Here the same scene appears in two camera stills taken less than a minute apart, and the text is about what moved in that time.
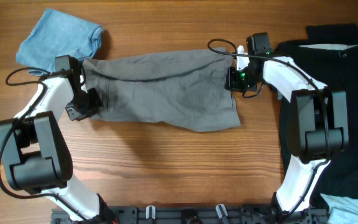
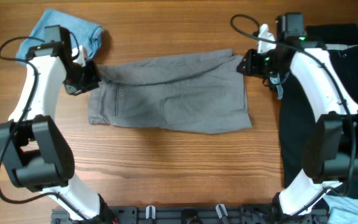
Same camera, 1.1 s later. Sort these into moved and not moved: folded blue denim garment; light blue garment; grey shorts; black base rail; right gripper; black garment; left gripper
Moved: right gripper; left gripper; grey shorts
Not moved: light blue garment; folded blue denim garment; black garment; black base rail
